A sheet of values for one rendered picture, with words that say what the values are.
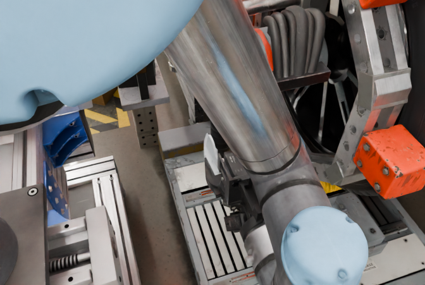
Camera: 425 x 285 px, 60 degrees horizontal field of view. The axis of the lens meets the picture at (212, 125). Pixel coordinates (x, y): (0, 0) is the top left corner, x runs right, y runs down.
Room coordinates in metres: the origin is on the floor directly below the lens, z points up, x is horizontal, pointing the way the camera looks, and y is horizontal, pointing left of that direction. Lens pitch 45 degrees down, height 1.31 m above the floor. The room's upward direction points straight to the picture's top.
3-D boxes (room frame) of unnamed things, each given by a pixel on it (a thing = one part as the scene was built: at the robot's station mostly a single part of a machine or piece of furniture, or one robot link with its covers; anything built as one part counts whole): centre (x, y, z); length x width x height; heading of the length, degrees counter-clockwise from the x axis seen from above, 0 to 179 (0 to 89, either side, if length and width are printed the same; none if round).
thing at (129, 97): (1.18, 0.30, 0.44); 0.43 x 0.17 x 0.03; 17
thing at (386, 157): (0.38, -0.29, 0.85); 0.09 x 0.08 x 0.07; 17
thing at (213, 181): (0.36, -0.01, 0.83); 0.09 x 0.05 x 0.02; 26
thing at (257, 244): (0.23, -0.08, 0.85); 0.08 x 0.05 x 0.08; 108
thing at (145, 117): (1.21, 0.31, 0.21); 0.10 x 0.10 x 0.42; 17
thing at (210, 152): (0.40, 0.00, 0.85); 0.09 x 0.03 x 0.06; 26
